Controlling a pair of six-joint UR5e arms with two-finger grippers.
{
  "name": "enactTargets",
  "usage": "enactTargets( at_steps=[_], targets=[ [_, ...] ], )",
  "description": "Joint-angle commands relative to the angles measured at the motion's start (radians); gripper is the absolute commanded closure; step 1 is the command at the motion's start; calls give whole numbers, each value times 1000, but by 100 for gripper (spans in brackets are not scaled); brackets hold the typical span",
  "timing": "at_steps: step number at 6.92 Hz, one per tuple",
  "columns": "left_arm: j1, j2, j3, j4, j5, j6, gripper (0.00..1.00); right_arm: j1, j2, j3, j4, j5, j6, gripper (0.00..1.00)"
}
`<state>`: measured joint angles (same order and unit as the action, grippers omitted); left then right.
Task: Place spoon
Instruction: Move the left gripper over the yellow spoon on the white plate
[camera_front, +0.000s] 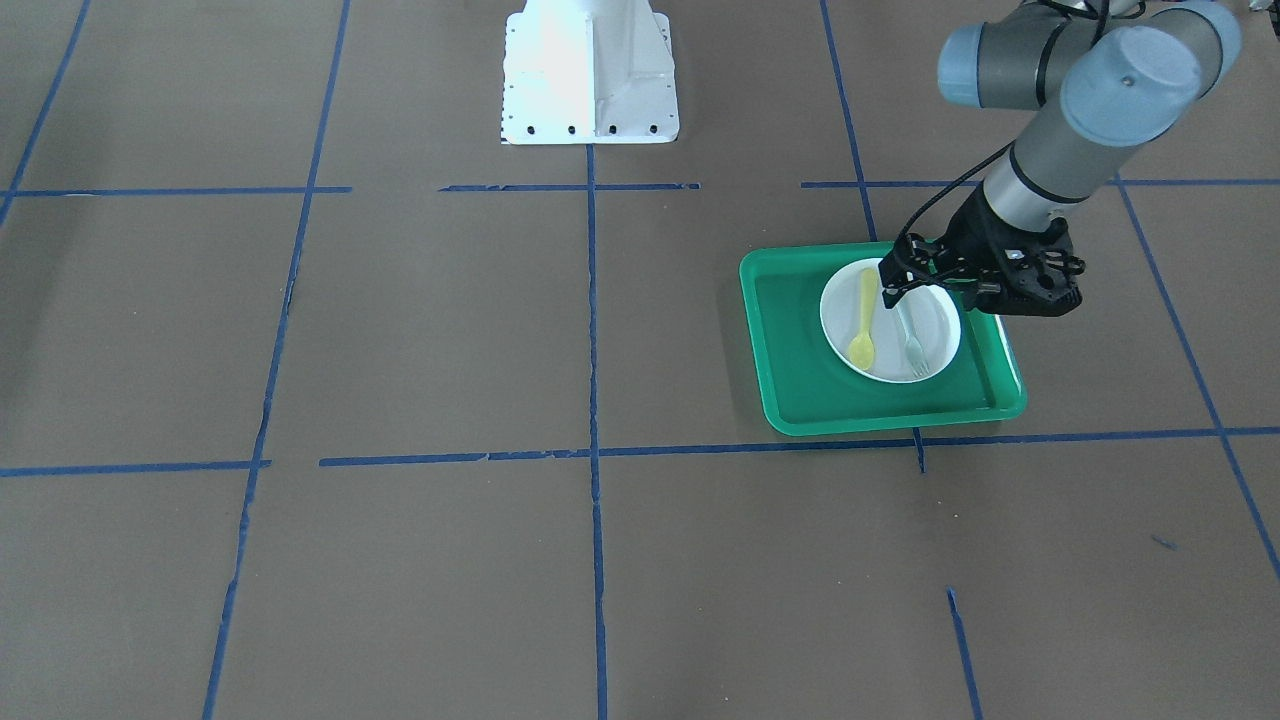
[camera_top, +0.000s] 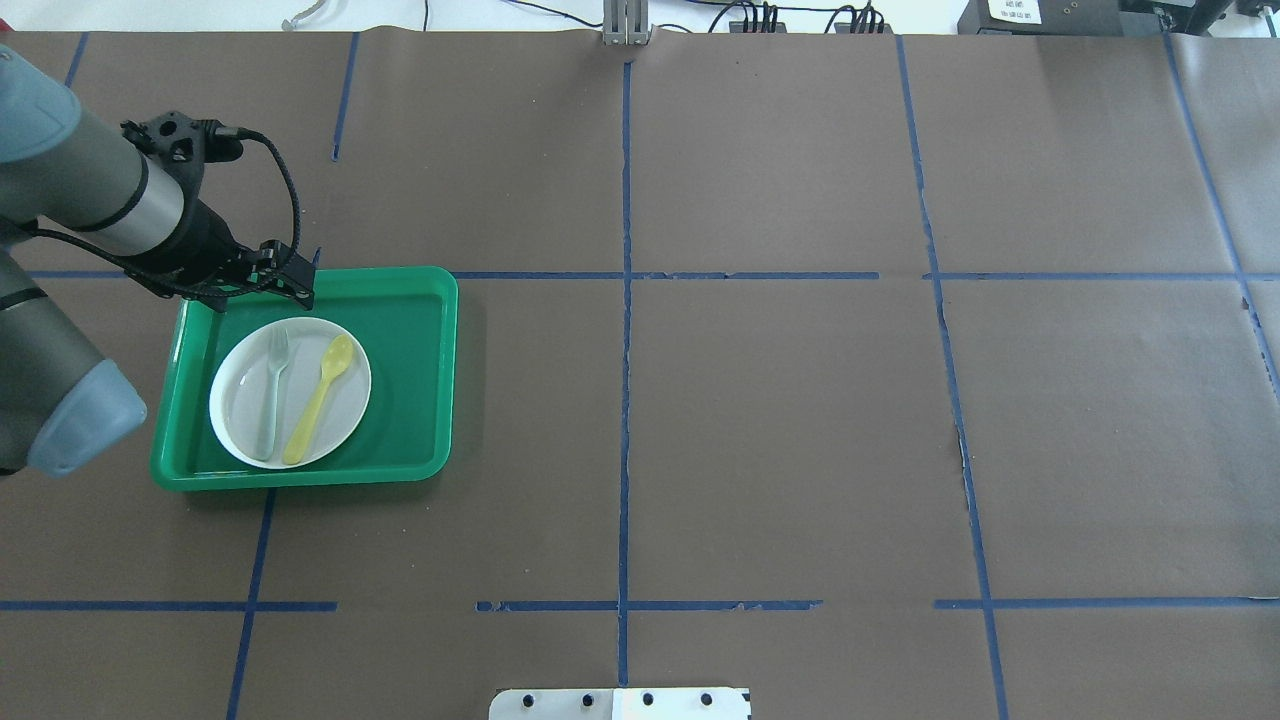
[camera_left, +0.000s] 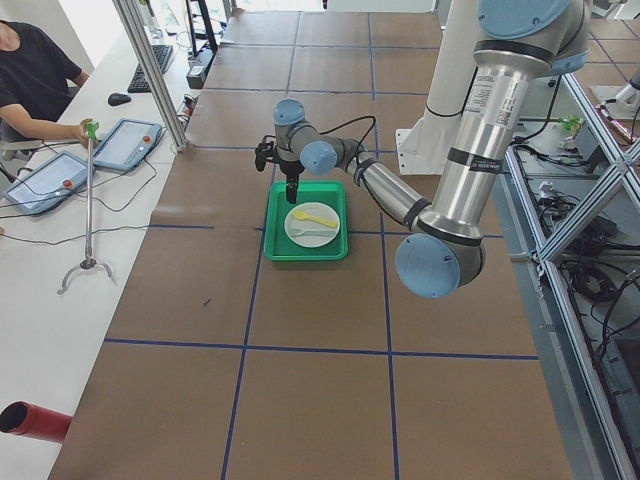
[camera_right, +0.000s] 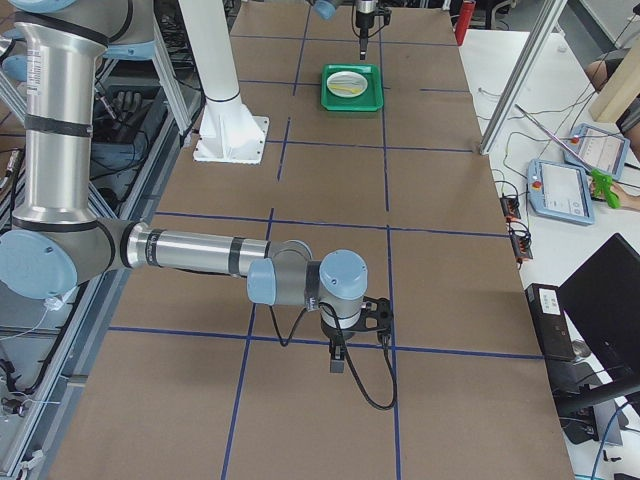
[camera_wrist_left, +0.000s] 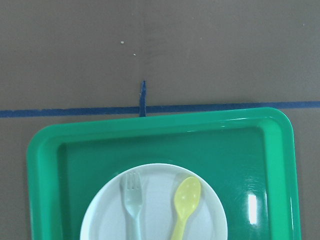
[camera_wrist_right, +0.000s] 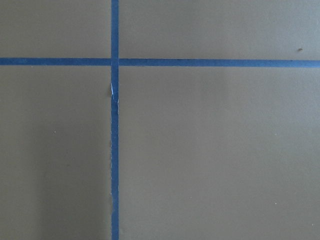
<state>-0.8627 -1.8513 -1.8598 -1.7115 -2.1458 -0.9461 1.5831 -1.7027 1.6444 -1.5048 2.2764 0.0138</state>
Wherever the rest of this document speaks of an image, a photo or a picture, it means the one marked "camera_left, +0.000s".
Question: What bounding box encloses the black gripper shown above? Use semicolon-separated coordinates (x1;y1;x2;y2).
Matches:
280;160;303;203

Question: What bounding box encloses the yellow plastic spoon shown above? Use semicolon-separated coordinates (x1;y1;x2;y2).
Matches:
292;210;338;229

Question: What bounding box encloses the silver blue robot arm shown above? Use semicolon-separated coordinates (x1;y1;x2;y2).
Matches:
271;1;591;298

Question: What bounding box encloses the white round plate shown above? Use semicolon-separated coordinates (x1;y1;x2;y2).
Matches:
284;202;341;248

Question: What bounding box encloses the pale green plastic fork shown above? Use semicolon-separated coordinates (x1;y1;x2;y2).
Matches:
286;228;337;238

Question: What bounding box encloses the green plastic tray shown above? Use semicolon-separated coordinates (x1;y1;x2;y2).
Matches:
264;181;348;261

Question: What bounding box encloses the far blue teach pendant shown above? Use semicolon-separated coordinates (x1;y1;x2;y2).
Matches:
93;118;162;172

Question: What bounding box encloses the blue teach pendant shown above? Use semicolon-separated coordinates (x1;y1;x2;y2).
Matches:
93;118;162;172
2;151;92;215

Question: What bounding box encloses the black keyboard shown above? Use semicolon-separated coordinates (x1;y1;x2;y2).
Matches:
126;44;175;95

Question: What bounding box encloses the black computer mouse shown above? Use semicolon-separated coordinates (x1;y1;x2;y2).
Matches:
107;92;131;107

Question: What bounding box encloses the silver reacher grabber tool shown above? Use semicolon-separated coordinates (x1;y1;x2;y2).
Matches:
57;120;113;295

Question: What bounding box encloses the near blue teach pendant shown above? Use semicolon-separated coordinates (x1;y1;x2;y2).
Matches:
2;151;92;215

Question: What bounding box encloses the person in black shirt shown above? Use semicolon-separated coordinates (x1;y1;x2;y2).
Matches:
1;21;89;145

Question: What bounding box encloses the red tube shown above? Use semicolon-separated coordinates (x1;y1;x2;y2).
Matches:
1;401;72;444

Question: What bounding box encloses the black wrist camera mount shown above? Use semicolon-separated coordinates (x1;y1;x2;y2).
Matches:
254;141;276;172

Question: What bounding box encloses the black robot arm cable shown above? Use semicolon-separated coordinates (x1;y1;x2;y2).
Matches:
262;115;382;174

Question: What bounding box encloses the white pedestal base plate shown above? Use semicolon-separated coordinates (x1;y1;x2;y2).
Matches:
396;111;452;175

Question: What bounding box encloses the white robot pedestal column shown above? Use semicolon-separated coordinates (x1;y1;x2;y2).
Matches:
425;0;480;120

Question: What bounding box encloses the aluminium frame post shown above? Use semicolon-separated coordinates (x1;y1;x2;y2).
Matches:
113;0;188;152

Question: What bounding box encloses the aluminium side frame rail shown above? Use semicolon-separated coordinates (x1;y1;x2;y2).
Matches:
506;74;639;479

